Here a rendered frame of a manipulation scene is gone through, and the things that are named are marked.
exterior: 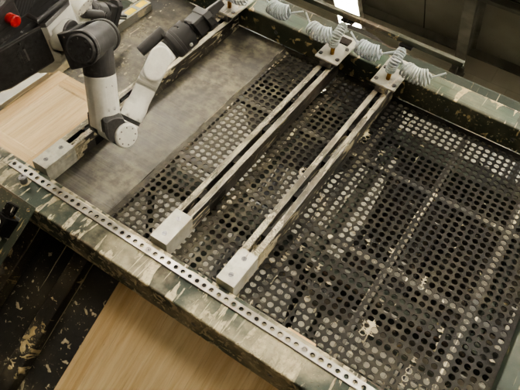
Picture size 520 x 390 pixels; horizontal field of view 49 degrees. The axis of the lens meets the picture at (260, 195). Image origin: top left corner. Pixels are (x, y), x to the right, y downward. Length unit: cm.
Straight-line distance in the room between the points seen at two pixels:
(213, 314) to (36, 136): 93
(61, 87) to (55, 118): 16
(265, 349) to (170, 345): 42
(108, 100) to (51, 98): 58
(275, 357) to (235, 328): 13
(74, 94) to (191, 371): 109
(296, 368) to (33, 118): 127
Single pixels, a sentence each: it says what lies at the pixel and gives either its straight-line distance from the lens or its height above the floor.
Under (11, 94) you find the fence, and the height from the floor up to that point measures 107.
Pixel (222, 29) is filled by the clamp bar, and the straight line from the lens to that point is 244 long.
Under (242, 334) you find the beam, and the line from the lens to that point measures 158.
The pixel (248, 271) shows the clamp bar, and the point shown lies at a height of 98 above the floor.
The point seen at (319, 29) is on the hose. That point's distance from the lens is 224.
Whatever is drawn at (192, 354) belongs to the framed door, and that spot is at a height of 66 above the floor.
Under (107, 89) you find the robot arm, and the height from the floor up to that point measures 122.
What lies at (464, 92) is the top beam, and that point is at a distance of 230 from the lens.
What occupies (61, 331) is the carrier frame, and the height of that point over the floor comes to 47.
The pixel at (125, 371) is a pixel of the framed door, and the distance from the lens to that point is 195.
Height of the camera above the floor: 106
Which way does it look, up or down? 4 degrees up
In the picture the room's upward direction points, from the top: 31 degrees clockwise
